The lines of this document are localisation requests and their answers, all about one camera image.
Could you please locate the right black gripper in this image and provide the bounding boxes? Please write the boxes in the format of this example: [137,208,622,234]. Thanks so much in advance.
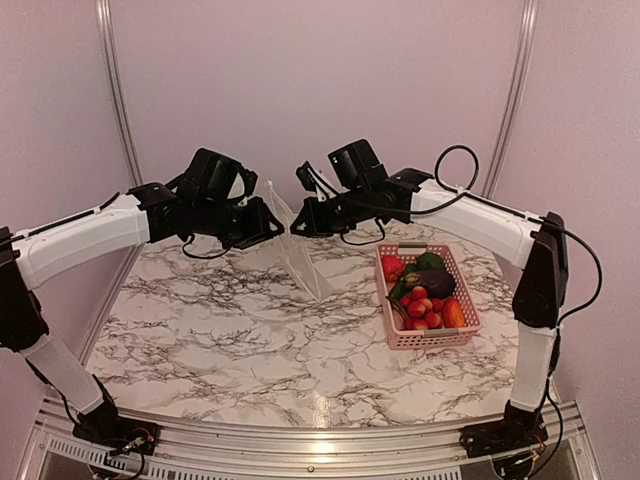
[289,185,372,238]

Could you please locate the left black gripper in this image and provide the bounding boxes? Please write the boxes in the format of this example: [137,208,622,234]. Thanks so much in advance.
[193,195,284,249]

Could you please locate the clear zip top bag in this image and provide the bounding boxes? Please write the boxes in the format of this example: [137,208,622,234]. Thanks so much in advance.
[264,180,331,302]

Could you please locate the pink plastic basket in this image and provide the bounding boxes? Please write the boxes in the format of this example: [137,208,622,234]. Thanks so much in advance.
[375,243,482,350]

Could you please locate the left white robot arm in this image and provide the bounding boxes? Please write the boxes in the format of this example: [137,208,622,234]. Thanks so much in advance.
[1,183,284,445]

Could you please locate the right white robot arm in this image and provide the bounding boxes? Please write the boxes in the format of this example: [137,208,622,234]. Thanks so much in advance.
[291,163,568,448]

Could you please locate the red tomato toy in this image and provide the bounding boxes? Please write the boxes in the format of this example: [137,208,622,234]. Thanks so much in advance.
[380,255,405,282]

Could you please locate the green pepper toy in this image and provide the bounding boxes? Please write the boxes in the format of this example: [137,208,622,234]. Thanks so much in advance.
[403,252,446,275]

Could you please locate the purple eggplant toy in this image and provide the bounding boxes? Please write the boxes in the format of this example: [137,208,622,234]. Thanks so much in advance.
[403,270,457,299]

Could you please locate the red cherry bunch toy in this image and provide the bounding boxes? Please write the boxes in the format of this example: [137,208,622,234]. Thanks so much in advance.
[390,286,444,331]

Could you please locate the orange red mango toy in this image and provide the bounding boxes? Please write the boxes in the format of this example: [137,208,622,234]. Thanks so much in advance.
[441,297,466,329]

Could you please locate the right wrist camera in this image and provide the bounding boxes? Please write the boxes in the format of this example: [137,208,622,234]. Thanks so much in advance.
[296,139,389,201]

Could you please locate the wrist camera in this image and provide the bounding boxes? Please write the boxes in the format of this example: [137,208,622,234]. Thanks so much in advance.
[177,148,258,207]
[296,139,389,201]

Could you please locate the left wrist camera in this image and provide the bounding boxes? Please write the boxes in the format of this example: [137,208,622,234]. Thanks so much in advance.
[177,148,258,207]

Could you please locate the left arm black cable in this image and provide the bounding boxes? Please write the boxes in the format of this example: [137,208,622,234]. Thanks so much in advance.
[180,234,236,260]

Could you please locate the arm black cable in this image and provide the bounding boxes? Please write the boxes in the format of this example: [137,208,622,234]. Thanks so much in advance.
[341,144,603,321]
[180,234,236,260]

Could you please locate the curved aluminium front rail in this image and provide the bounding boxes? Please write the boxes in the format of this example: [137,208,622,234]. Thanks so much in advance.
[19,399,601,480]

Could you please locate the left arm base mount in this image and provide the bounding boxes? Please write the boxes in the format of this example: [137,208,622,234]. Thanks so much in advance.
[72,417,160,456]

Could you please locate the left aluminium frame post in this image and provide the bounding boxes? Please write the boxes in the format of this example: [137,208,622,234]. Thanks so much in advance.
[95,0,144,186]

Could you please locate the aluminium frame post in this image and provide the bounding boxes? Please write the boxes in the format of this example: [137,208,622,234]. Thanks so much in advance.
[95,0,144,186]
[481,0,539,199]

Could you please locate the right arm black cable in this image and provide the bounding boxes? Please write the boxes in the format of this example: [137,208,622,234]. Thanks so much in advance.
[341,144,603,321]

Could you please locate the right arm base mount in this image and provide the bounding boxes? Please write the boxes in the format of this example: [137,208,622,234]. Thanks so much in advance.
[459,420,548,458]

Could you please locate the right aluminium frame post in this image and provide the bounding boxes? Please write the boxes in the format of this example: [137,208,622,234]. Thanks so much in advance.
[481,0,539,199]

